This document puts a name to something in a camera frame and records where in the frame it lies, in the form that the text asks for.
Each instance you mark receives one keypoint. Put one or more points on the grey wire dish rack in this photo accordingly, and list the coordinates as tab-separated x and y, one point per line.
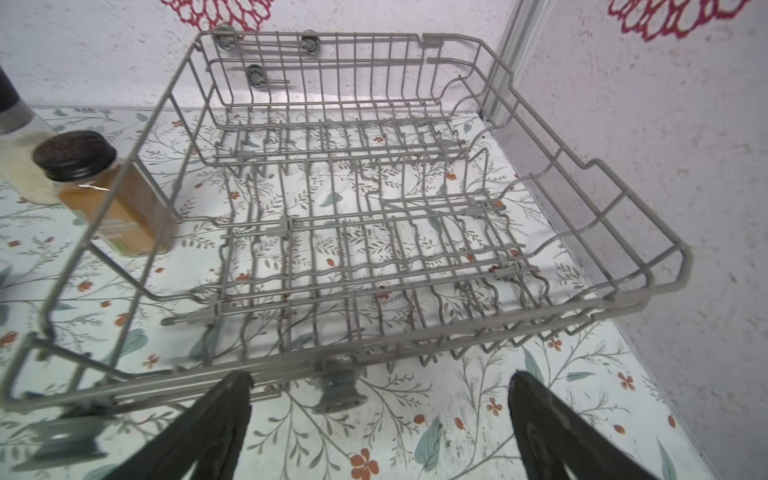
378	228

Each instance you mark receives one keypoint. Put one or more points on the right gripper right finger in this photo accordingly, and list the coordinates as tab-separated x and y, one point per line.
555	443

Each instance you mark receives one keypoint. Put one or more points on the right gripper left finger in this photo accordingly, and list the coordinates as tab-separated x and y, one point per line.
204	442

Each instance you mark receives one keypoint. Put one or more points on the salt grinder black lid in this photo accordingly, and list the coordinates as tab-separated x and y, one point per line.
22	130

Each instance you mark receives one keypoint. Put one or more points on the small amber spice jar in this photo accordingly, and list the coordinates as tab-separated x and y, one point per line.
85	169

